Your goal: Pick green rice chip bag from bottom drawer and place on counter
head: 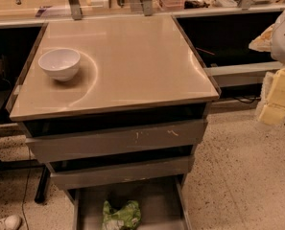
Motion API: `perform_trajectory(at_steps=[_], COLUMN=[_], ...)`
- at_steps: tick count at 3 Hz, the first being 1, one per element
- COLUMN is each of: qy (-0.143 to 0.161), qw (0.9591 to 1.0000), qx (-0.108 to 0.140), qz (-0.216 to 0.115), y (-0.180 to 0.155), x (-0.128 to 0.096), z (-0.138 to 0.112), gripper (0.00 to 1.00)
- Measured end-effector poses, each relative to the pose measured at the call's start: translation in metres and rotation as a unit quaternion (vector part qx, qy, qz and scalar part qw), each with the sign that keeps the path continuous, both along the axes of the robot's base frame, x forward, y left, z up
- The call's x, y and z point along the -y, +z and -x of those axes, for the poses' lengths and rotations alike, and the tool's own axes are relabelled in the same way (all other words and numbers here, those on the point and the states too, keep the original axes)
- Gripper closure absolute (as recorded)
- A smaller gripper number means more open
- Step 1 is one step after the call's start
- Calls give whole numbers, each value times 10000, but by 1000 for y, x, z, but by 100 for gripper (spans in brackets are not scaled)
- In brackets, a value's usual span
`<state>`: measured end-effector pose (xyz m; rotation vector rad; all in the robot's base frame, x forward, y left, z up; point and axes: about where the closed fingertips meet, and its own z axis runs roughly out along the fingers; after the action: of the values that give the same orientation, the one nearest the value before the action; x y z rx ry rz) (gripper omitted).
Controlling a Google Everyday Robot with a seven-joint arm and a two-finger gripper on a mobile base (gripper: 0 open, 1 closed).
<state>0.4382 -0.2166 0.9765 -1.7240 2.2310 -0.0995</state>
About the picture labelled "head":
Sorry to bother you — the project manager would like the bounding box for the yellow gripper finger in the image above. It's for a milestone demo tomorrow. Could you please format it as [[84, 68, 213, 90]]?
[[258, 67, 285, 126], [249, 25, 273, 52]]

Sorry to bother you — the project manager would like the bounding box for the green rice chip bag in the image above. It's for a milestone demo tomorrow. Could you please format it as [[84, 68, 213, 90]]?
[[101, 200, 142, 230]]

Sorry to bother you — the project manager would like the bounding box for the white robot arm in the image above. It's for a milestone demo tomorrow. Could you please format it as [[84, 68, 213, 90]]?
[[249, 11, 285, 126]]

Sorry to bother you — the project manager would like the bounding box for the open bottom grey drawer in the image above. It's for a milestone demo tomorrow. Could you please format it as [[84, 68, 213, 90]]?
[[73, 176, 192, 230]]

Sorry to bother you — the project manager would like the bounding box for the grey drawer cabinet with counter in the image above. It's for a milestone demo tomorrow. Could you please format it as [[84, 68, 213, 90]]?
[[5, 14, 222, 230]]

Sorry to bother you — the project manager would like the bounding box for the top grey drawer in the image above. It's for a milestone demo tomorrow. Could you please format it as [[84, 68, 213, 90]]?
[[26, 119, 207, 163]]

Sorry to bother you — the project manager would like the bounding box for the middle grey drawer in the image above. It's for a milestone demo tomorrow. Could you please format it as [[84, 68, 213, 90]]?
[[51, 155, 194, 190]]

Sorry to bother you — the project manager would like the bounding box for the white ceramic bowl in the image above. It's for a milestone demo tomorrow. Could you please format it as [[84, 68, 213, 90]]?
[[38, 48, 81, 81]]

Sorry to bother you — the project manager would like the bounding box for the black table leg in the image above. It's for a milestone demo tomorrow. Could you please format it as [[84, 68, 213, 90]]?
[[35, 167, 50, 204]]

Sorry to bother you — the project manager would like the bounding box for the white sneaker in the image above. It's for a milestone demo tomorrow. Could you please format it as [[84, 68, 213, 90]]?
[[0, 215, 22, 230]]

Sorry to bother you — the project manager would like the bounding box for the black cable under bench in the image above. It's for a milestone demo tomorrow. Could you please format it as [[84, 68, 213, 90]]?
[[232, 95, 262, 104]]

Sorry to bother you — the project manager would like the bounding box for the grey metal upright post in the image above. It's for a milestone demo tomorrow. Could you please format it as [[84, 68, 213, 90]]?
[[68, 0, 83, 20]]

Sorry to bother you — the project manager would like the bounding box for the black floor cable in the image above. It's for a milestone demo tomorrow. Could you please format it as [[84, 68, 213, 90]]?
[[20, 147, 33, 230]]

